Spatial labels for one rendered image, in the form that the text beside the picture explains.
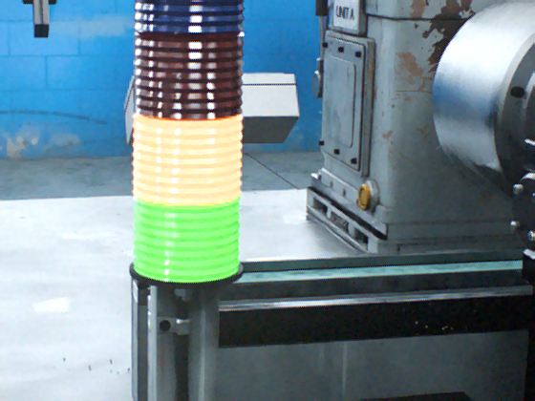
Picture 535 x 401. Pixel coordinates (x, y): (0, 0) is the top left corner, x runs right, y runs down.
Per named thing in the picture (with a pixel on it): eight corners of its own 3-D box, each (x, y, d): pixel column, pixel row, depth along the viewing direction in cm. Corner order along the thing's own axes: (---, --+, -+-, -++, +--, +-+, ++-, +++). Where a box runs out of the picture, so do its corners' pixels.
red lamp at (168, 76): (228, 105, 64) (230, 27, 63) (254, 120, 58) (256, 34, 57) (125, 106, 63) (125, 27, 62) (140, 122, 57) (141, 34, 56)
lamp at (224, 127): (227, 181, 65) (228, 105, 64) (252, 204, 59) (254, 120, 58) (125, 184, 64) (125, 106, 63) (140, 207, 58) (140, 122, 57)
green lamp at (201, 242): (226, 255, 66) (227, 181, 65) (250, 284, 60) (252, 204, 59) (125, 260, 65) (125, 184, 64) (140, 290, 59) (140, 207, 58)
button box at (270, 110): (285, 144, 119) (278, 99, 121) (301, 116, 112) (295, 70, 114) (126, 147, 116) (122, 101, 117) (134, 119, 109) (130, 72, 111)
